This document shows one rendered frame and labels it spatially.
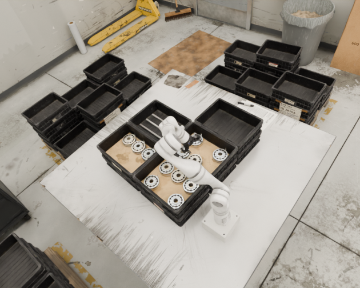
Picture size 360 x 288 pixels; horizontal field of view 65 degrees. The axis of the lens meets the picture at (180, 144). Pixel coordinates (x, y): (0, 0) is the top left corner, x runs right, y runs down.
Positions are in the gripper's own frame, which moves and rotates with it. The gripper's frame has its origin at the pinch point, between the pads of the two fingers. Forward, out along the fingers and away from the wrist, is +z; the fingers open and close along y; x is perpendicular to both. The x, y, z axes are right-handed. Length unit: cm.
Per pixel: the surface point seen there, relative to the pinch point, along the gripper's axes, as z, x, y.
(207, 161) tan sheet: 16.8, -2.7, -2.1
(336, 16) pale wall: 155, 114, 220
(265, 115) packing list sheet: 56, 18, 54
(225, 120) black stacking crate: 28.8, 20.9, 27.2
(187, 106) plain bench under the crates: 32, 65, 15
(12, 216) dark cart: -4, 89, -167
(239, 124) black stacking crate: 32.1, 11.3, 32.3
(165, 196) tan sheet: 1.4, -10.7, -35.3
